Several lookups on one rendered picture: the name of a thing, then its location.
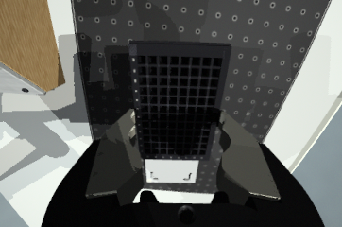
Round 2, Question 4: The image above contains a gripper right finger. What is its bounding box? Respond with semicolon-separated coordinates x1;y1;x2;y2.
216;110;325;227

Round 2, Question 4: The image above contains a black well plate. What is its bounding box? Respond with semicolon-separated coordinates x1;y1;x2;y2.
128;41;231;161

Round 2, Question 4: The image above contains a black perforated breadboard plate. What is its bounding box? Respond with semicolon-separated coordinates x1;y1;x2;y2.
71;0;332;194

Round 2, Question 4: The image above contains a white rectangular frame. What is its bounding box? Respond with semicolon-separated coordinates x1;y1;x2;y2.
145;159;198;183

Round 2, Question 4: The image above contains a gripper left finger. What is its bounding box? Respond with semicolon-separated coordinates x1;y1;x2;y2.
41;108;144;227

